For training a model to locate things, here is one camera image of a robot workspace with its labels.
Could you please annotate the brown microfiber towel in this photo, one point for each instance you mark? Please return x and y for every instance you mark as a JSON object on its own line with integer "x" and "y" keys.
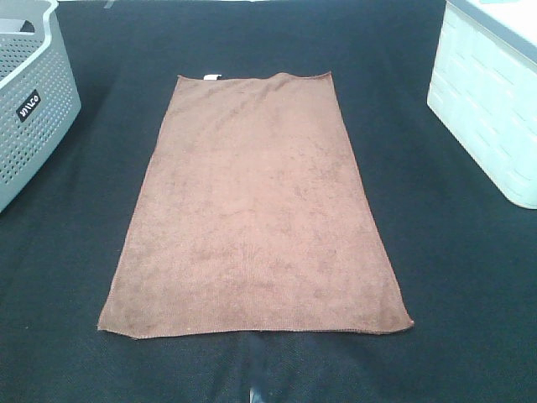
{"x": 252, "y": 216}

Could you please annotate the black table cloth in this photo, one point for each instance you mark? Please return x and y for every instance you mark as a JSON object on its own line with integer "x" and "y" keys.
{"x": 464, "y": 256}

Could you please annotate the pale green storage box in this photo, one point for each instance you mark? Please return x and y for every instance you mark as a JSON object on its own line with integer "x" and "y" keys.
{"x": 483, "y": 89}

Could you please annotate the grey perforated plastic basket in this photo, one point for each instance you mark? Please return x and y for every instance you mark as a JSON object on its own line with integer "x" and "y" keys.
{"x": 39, "y": 97}

